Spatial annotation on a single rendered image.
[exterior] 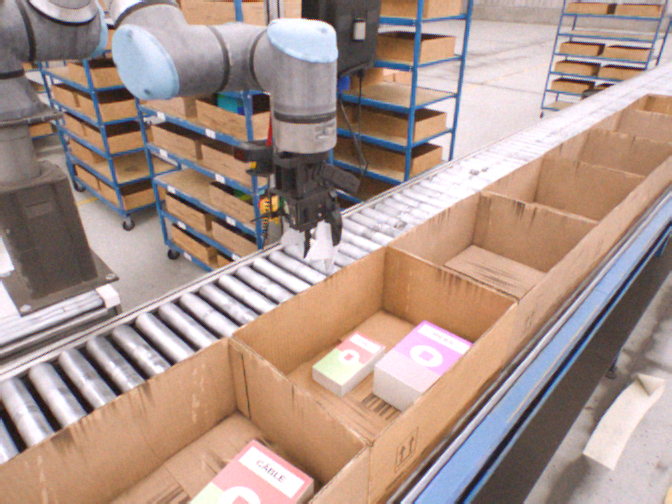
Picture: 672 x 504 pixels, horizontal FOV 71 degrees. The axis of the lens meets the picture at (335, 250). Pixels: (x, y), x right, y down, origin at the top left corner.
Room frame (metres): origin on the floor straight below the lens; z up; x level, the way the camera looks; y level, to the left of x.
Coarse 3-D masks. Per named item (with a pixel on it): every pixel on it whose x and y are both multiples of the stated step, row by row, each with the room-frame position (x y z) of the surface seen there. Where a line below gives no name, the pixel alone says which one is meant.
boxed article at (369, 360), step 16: (352, 336) 0.71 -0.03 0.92; (336, 352) 0.67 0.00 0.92; (352, 352) 0.67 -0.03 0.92; (368, 352) 0.67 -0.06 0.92; (384, 352) 0.68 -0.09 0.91; (320, 368) 0.62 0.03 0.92; (336, 368) 0.62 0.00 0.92; (352, 368) 0.62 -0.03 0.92; (368, 368) 0.64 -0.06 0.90; (336, 384) 0.59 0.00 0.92; (352, 384) 0.61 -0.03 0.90
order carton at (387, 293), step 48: (336, 288) 0.74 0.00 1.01; (384, 288) 0.84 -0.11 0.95; (432, 288) 0.77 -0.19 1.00; (480, 288) 0.70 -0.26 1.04; (240, 336) 0.58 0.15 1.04; (288, 336) 0.65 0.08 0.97; (336, 336) 0.74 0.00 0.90; (384, 336) 0.75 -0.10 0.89; (480, 336) 0.68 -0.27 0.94; (432, 384) 0.46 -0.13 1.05; (480, 384) 0.58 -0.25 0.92; (384, 432) 0.39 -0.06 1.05; (432, 432) 0.48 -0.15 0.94; (384, 480) 0.39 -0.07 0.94
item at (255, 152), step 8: (240, 144) 1.38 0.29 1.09; (248, 144) 1.38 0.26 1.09; (256, 144) 1.38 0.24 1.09; (264, 144) 1.39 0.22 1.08; (240, 152) 1.35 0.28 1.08; (248, 152) 1.34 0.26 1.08; (256, 152) 1.36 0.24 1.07; (264, 152) 1.38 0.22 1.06; (272, 152) 1.40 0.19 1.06; (240, 160) 1.35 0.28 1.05; (248, 160) 1.34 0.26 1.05; (256, 160) 1.36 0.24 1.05; (264, 160) 1.39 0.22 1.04; (256, 168) 1.38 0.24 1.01; (264, 168) 1.40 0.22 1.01
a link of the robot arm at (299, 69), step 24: (288, 24) 0.68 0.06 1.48; (312, 24) 0.69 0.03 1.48; (264, 48) 0.69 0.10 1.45; (288, 48) 0.65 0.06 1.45; (312, 48) 0.65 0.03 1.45; (336, 48) 0.70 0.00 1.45; (264, 72) 0.68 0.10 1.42; (288, 72) 0.65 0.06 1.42; (312, 72) 0.65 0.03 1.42; (288, 96) 0.65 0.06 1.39; (312, 96) 0.65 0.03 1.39; (288, 120) 0.65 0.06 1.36; (312, 120) 0.65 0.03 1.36
